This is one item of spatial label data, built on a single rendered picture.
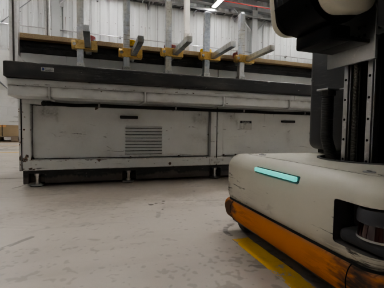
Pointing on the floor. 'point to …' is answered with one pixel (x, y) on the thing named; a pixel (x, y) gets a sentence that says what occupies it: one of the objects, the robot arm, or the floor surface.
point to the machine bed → (148, 126)
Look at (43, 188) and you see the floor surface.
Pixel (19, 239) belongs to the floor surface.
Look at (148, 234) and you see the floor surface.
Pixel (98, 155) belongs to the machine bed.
